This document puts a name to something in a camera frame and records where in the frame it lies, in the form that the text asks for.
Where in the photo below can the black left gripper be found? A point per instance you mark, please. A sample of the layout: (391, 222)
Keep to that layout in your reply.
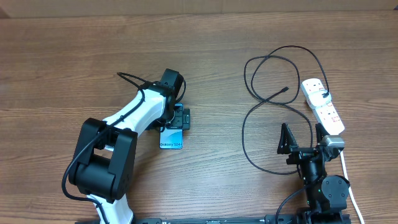
(182, 119)

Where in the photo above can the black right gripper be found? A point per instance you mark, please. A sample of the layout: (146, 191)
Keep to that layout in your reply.
(286, 145)

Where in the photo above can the blue Galaxy smartphone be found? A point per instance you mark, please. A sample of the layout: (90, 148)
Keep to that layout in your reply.
(171, 139)

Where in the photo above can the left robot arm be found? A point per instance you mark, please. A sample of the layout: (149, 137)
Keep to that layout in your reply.
(102, 166)

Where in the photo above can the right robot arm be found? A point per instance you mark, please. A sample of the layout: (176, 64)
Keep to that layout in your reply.
(326, 194)

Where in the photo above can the white USB charger plug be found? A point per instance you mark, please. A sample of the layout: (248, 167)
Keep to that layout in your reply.
(316, 99)

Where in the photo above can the white power strip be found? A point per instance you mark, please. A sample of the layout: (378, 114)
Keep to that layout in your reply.
(326, 115)

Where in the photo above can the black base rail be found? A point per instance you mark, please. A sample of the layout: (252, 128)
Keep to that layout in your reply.
(268, 219)

